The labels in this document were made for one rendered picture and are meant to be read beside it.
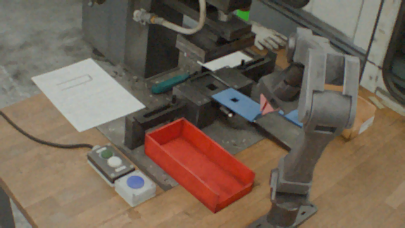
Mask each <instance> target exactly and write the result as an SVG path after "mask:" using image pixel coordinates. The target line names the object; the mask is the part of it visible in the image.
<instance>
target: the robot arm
mask: <svg viewBox="0 0 405 228"><path fill-rule="evenodd" d="M286 57H287V62H288V63H290V65H289V66H288V67H286V68H285V69H284V70H283V72H282V73H280V72H274V73H271V74H269V75H267V76H264V77H261V78H260V80H259V83H258V85H257V88H258V89H259V91H261V92H262V95H261V109H260V111H263V112H262V114H261V116H263V115H265V114H266V113H268V112H270V111H275V110H277V109H279V108H280V109H281V110H282V111H283V114H282V115H283V116H286V115H287V114H289V113H290V112H291V111H294V110H298V120H299V123H303V126H302V129H301V131H300V134H299V136H298V137H297V139H296V142H295V144H294V146H293V148H292V149H291V150H290V152H289V153H288V154H287V155H285V156H282V157H280V159H279V162H278V165H277V168H272V169H271V173H270V177H269V182H268V184H269V186H270V203H272V202H273V203H272V205H271V208H270V210H268V213H266V214H265V215H263V216H262V217H260V218H259V219H257V220H255V221H254V222H253V223H251V224H249V225H248V226H246V227H244V228H257V227H258V228H298V227H299V226H300V225H301V224H303V223H304V222H305V221H306V220H307V219H308V218H310V217H311V216H313V215H314V214H315V213H316V212H317V210H318V206H317V205H315V204H314V203H313V202H310V200H309V196H310V194H311V187H312V182H313V172H314V170H315V167H316V164H317V163H318V160H319V159H320V157H321V155H322V154H323V152H324V149H325V148H326V146H327V145H328V144H329V143H330V142H331V141H332V140H334V139H335V138H336V137H337V136H340V135H341V133H342V131H343V129H351V128H352V126H353V125H354V121H355V119H356V107H357V99H358V84H359V58H358V57H355V56H350V55H346V54H341V53H338V52H336V51H335V50H333V49H332V47H331V45H330V43H329V40H328V39H327V38H325V37H317V35H312V30H311V29H306V28H301V27H296V31H295V32H294V33H292V34H291V35H290V36H289V38H288V40H287V44H286ZM324 84H327V85H333V86H342V85H344V89H343V92H342V91H334V90H329V89H324ZM267 102H268V103H267Z"/></svg>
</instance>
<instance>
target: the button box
mask: <svg viewBox="0 0 405 228"><path fill-rule="evenodd" d="M0 114H1V115H2V116H3V117H4V118H5V119H6V120H7V121H8V122H9V123H10V124H11V125H12V126H14V128H16V129H18V130H19V131H20V132H21V133H23V134H24V135H25V136H27V137H28V138H30V139H32V140H34V141H37V142H39V143H42V144H48V145H51V146H54V147H59V148H76V147H84V146H86V148H90V149H92V151H90V152H88V153H87V161H88V163H89V164H90V166H91V167H92V168H93V169H94V170H95V171H96V172H97V173H98V174H99V175H100V176H101V177H102V178H103V179H104V180H105V181H106V182H107V183H108V184H109V185H110V186H111V187H114V186H115V180H117V179H119V178H121V177H123V176H125V175H127V174H130V173H132V172H134V171H135V166H134V165H132V164H131V163H130V162H129V161H128V160H127V159H126V158H125V157H124V156H123V155H122V154H121V153H120V152H119V151H118V150H117V149H115V148H114V147H113V146H112V145H111V144H110V143H108V144H106V145H104V146H101V147H100V146H95V147H94V146H92V145H91V144H88V143H80V144H56V143H55V142H49V141H45V140H42V139H39V138H36V137H34V136H32V135H30V134H28V133H26V131H24V130H23V129H22V128H20V127H19V126H18V125H17V124H15V123H14V122H13V121H12V120H11V119H10V118H9V117H8V116H7V115H6V114H5V113H4V112H3V111H1V110H0ZM104 149H110V150H111V151H112V152H113V156H112V157H118V158H120V160H121V164H120V166H118V167H117V166H115V167H114V166H111V165H110V164H109V162H108V160H109V159H104V158H102V156H101V151H102V150H104Z"/></svg>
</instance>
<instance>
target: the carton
mask: <svg viewBox="0 0 405 228"><path fill-rule="evenodd" d="M324 89H329V90H334V91H342V92H343V89H344V86H336V85H327V84H324ZM376 108H377V107H376V106H374V105H373V104H371V103H370V102H368V101H366V100H365V99H363V98H362V97H360V96H358V99H357V107H356V119H355V121H354V125H353V126H352V128H351V129H343V131H342V133H341V136H342V137H343V138H345V139H347V140H348V141H350V140H351V139H352V138H353V137H355V136H357V135H358V134H360V133H362V132H363V131H364V130H366V129H367V128H369V127H371V124H372V121H373V118H374V113H375V110H376Z"/></svg>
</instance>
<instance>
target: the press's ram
mask: <svg viewBox="0 0 405 228"><path fill-rule="evenodd" d="M161 2H163V3H165V4H166V5H168V6H169V7H171V8H173V9H175V10H177V11H179V12H180V13H182V14H183V15H185V16H187V17H188V18H191V19H192V20H194V21H195V22H197V23H199V20H200V5H199V0H161ZM233 12H234V11H232V12H231V13H229V15H224V14H223V12H222V10H220V9H219V8H217V7H216V6H214V5H212V4H210V3H208V4H206V21H205V24H204V26H203V28H202V29H201V30H200V31H198V32H197V33H195V34H183V33H181V34H177V45H176V47H177V48H179V49H180V50H182V51H184V55H185V56H186V57H193V58H194V59H195V60H197V61H198V62H200V63H202V64H206V63H209V62H212V61H214V60H217V59H220V58H223V57H226V56H228V55H231V54H234V53H237V52H239V51H240V50H243V49H246V48H249V47H251V46H254V43H255V38H256V34H255V33H254V32H252V23H250V22H248V21H247V20H245V19H243V18H241V17H239V16H237V15H235V14H233Z"/></svg>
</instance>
